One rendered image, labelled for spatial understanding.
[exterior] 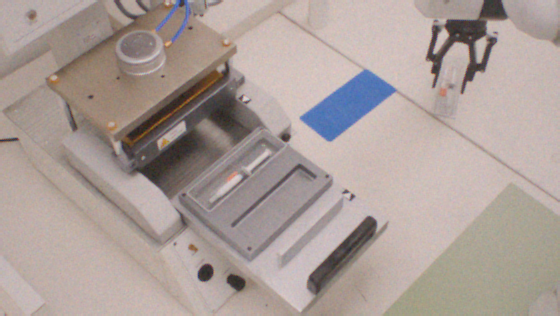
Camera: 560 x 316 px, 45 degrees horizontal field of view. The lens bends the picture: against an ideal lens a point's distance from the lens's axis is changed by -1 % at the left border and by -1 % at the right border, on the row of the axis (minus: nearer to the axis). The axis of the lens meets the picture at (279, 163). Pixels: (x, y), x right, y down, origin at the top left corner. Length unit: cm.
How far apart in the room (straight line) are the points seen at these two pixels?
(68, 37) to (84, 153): 21
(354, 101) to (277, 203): 52
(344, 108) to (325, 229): 51
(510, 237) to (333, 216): 34
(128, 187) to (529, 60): 104
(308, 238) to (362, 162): 42
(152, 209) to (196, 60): 26
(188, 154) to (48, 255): 36
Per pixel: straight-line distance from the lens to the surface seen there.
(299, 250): 107
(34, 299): 126
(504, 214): 129
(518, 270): 124
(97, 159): 118
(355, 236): 105
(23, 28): 115
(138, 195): 112
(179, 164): 123
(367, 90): 159
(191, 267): 119
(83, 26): 127
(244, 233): 108
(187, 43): 118
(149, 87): 111
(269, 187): 111
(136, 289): 132
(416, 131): 153
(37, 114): 138
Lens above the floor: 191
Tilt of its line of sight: 53 degrees down
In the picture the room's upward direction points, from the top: straight up
